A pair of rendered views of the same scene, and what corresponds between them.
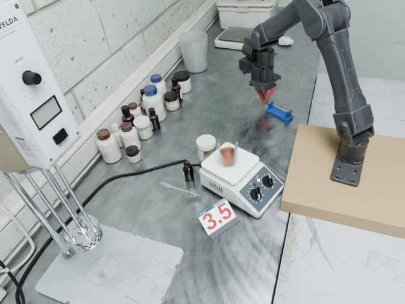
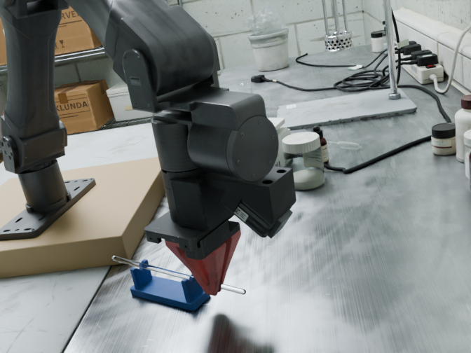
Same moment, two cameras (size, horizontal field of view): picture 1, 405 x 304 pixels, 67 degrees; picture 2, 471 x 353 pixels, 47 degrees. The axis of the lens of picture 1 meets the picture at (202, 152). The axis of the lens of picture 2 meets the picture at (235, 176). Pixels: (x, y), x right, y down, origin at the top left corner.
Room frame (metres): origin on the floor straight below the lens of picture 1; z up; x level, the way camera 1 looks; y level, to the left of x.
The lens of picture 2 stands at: (1.44, -0.35, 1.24)
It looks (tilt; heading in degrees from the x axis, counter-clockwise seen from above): 20 degrees down; 163
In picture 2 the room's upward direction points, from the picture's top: 11 degrees counter-clockwise
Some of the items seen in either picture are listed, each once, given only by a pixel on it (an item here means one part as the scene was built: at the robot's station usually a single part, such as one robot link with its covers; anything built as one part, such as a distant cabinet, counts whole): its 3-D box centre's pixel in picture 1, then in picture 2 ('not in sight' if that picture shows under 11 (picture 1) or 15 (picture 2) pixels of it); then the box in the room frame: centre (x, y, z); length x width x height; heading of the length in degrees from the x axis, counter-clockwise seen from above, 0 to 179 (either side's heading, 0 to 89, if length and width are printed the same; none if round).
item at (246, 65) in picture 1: (253, 69); (240, 202); (0.98, -0.22, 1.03); 0.11 x 0.07 x 0.06; 35
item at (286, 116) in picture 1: (279, 110); (166, 282); (0.88, -0.29, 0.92); 0.10 x 0.03 x 0.04; 36
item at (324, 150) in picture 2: (187, 169); (318, 144); (0.62, 0.05, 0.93); 0.03 x 0.03 x 0.07
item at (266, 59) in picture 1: (264, 56); (188, 139); (0.94, -0.25, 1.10); 0.07 x 0.06 x 0.07; 24
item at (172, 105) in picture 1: (171, 101); not in sight; (1.01, 0.09, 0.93); 0.05 x 0.05 x 0.06
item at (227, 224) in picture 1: (218, 218); not in sight; (0.45, -0.02, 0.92); 0.09 x 0.06 x 0.04; 120
